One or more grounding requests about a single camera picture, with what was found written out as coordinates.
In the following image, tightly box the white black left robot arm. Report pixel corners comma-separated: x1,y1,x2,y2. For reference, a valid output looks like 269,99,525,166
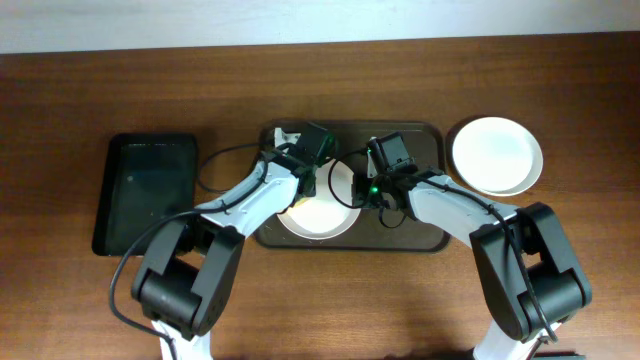
131,124,335,359

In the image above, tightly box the cream yellow plate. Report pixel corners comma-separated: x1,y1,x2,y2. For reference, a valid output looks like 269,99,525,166
452,117,545,197

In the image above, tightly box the dark brown serving tray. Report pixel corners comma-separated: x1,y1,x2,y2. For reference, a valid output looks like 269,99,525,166
254,120,450,253

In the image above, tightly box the pale blue plate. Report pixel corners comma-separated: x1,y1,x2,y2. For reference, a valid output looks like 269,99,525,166
451,116,542,194

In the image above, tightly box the green yellow sponge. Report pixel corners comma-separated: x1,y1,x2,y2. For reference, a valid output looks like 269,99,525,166
293,197,309,207

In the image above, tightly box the black water tray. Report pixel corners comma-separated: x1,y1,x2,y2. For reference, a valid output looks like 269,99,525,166
92,133,198,256

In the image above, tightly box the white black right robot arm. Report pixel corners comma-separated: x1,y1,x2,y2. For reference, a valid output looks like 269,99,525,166
355,133,593,359

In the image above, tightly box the pink plate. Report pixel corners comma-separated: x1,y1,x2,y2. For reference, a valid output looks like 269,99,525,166
278,162,360,241

